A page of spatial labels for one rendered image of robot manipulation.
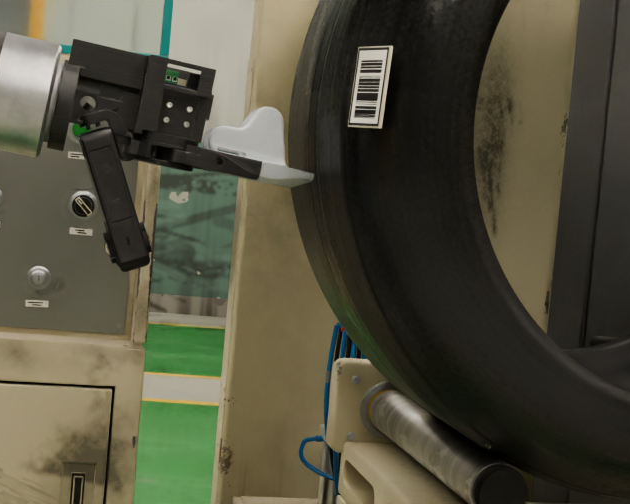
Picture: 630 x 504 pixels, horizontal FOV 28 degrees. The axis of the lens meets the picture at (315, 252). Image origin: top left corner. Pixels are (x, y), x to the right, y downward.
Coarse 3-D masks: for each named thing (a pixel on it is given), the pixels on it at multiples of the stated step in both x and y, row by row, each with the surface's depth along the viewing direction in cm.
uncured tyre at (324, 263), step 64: (320, 0) 113; (384, 0) 93; (448, 0) 91; (320, 64) 102; (448, 64) 91; (320, 128) 100; (384, 128) 92; (448, 128) 91; (320, 192) 101; (384, 192) 93; (448, 192) 92; (320, 256) 108; (384, 256) 94; (448, 256) 92; (384, 320) 97; (448, 320) 93; (512, 320) 93; (448, 384) 96; (512, 384) 94; (576, 384) 95; (512, 448) 98; (576, 448) 97
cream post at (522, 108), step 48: (528, 0) 135; (576, 0) 136; (528, 48) 135; (480, 96) 135; (528, 96) 136; (480, 144) 135; (528, 144) 136; (480, 192) 136; (528, 192) 137; (528, 240) 137; (528, 288) 137; (528, 480) 139
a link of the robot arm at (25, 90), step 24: (24, 48) 94; (48, 48) 95; (0, 72) 93; (24, 72) 93; (48, 72) 94; (0, 96) 93; (24, 96) 93; (48, 96) 94; (0, 120) 94; (24, 120) 94; (48, 120) 95; (0, 144) 96; (24, 144) 95
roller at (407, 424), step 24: (384, 408) 127; (408, 408) 122; (384, 432) 126; (408, 432) 117; (432, 432) 113; (456, 432) 111; (432, 456) 109; (456, 456) 105; (480, 456) 102; (456, 480) 103; (480, 480) 99; (504, 480) 99
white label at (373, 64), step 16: (368, 48) 92; (384, 48) 91; (368, 64) 92; (384, 64) 91; (368, 80) 92; (384, 80) 91; (352, 96) 94; (368, 96) 92; (384, 96) 91; (352, 112) 93; (368, 112) 92
